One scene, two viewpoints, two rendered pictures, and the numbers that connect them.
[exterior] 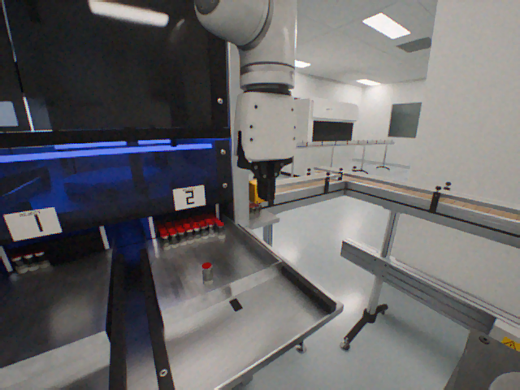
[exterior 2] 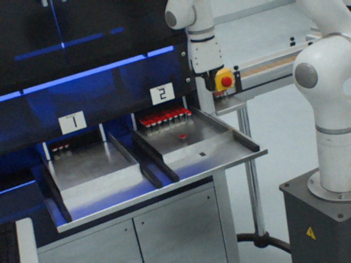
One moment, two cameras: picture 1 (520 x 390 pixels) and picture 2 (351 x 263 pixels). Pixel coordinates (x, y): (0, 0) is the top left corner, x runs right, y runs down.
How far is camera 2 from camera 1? 145 cm
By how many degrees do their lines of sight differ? 14
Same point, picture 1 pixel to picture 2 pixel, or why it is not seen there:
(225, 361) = (197, 170)
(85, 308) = (116, 165)
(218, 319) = (192, 159)
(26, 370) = (110, 179)
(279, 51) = (202, 25)
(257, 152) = (200, 69)
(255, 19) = (189, 22)
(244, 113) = (191, 52)
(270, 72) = (200, 35)
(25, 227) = (68, 124)
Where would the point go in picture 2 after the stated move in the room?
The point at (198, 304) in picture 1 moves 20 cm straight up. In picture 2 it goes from (180, 153) to (169, 97)
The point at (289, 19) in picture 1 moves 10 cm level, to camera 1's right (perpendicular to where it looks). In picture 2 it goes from (205, 10) to (239, 5)
